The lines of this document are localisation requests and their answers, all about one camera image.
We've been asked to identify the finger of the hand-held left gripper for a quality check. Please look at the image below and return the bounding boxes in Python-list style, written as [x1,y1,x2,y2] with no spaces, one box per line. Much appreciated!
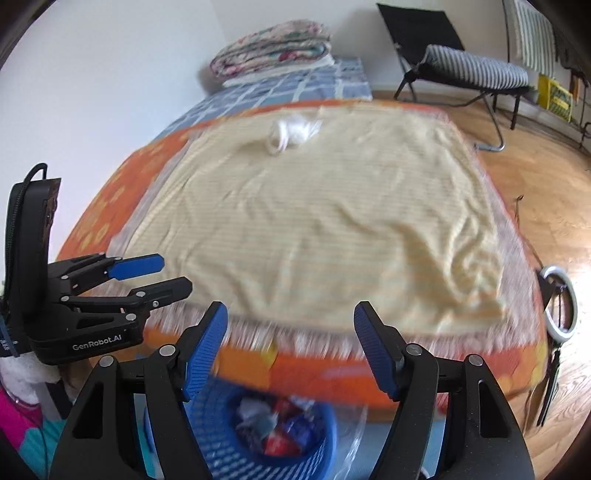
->
[48,253,165,295]
[60,277,194,322]

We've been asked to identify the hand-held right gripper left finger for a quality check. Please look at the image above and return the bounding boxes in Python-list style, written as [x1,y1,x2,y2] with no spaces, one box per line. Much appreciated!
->
[48,301,229,480]

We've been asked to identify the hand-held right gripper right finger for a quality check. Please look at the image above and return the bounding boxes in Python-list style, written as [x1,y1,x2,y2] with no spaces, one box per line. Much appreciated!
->
[353,301,536,480]

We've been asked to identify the blue plastic basket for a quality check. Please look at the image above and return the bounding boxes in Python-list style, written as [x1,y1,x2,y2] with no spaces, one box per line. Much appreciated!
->
[143,376,340,480]

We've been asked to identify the person's left hand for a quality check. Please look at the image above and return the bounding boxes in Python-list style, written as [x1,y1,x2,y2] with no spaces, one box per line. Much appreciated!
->
[0,355,93,407]

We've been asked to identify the striped yellow blanket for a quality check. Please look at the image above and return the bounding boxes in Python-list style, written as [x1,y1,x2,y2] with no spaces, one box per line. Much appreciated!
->
[113,104,509,335]

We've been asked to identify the black tripod stand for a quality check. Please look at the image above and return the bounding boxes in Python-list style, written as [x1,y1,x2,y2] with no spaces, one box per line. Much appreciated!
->
[536,344,563,428]

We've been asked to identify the white tissue ball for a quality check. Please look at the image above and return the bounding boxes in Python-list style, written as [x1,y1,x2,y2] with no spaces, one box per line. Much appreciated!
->
[263,117,296,155]

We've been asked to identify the teal trousers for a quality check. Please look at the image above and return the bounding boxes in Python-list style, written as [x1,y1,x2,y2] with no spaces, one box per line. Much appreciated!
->
[18,415,77,480]

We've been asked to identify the crumpled white plastic film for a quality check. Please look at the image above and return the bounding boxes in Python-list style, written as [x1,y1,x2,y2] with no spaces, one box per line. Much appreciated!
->
[277,112,324,147]

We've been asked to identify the blue checked bedsheet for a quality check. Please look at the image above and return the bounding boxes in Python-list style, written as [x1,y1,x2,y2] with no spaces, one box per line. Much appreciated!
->
[157,55,374,139]

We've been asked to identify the folded floral quilt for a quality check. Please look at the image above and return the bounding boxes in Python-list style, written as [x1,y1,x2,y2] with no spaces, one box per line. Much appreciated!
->
[210,21,334,88]

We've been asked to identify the striped chair cushion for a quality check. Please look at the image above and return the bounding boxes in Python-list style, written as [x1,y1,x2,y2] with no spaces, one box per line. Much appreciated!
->
[424,44,531,91]

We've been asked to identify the yellow plastic crate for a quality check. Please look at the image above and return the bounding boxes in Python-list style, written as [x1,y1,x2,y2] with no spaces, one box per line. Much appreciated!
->
[537,74,575,123]

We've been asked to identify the black folding chair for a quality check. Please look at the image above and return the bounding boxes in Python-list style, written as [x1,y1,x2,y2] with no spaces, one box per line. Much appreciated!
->
[376,2,541,153]

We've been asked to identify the striped hanging towel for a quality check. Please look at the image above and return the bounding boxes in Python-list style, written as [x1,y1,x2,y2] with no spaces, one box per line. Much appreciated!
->
[512,0,558,78]

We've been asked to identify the white ring light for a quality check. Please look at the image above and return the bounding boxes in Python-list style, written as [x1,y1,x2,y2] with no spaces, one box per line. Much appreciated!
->
[538,264,579,343]

